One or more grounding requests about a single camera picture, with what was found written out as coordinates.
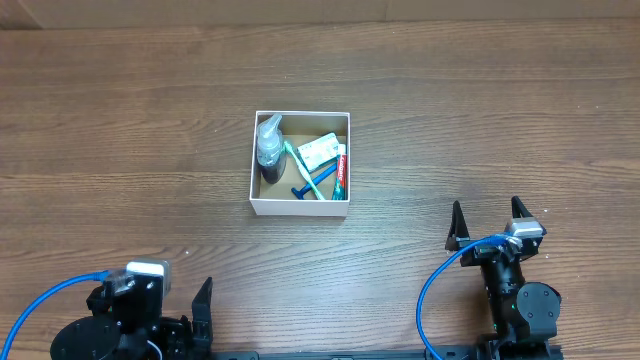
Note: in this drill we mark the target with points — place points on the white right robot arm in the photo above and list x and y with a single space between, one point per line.
524 313

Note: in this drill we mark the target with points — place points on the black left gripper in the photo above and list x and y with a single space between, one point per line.
179 344

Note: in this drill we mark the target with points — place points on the clear pump bottle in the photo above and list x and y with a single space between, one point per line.
269 149

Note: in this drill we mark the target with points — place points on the blue disposable razor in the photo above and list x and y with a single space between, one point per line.
300 193

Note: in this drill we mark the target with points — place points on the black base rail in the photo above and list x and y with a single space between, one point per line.
350 354

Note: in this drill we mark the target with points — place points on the teal toothpaste tube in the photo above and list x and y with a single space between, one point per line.
341 163

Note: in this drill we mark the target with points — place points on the white cardboard box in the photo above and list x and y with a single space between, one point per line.
300 127

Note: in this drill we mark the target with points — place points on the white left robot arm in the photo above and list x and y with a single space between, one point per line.
100 336

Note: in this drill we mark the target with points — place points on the green white soap box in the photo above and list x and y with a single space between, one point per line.
317 153

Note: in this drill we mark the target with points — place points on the green toothbrush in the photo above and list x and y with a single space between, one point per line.
303 171

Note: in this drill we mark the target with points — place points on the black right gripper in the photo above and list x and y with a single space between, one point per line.
477 253

